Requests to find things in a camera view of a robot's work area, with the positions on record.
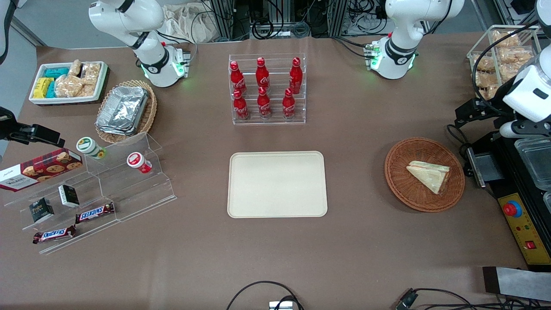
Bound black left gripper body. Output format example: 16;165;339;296
473;100;518;125

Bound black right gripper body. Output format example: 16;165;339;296
0;107;31;143

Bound triangular sandwich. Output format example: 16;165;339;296
406;161;451;195

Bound white rectangular snack tray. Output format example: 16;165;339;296
28;61;109;106

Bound round brown wicker basket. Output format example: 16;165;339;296
384;137;466;213

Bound oval light wicker basket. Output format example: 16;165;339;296
95;79;158;145

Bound beige rectangular tray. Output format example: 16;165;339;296
227;151;328;219

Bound clear bag of pastries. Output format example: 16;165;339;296
478;85;502;101
498;46;537;82
474;55;496;72
492;30;520;48
474;71;502;87

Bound red tartan cookie box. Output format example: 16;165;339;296
0;148;83;192

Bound green lid yogurt cup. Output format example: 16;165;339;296
76;136;106;160

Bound yellow snack packet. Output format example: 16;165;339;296
33;77;55;99

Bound small dark green box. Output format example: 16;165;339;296
58;184;80;208
29;197;55;223

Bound aluminium foil container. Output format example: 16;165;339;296
95;123;143;137
96;86;149;130

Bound brown Snickers bar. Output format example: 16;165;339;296
32;225;77;245
75;202;116;224

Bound red lid yogurt cup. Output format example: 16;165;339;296
127;152;152;174

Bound clear acrylic stepped stand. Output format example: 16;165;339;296
3;132;177;255

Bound red emergency stop button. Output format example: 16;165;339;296
503;200;523;219

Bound black machine with yellow panel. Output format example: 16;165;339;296
464;129;551;272

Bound grey flat sheet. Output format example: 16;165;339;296
482;266;551;302

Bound red cola bottle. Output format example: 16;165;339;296
232;89;250;121
257;87;272;119
289;57;303;95
282;88;297;120
256;57;271;90
229;61;248;95

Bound beige cloth bag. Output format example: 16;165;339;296
162;3;218;44

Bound clear acrylic bottle rack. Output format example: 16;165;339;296
228;53;307;126

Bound black machine cable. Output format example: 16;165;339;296
446;124;475;176

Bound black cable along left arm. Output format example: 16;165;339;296
471;19;541;118

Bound white wire rack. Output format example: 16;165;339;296
467;25;543;102

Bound black cables at arm base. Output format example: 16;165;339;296
331;35;373;59

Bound black cable with plug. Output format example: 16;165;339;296
395;287;551;310

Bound aluminium profile frame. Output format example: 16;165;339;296
208;0;350;40

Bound black looped cable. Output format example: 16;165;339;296
226;281;305;310

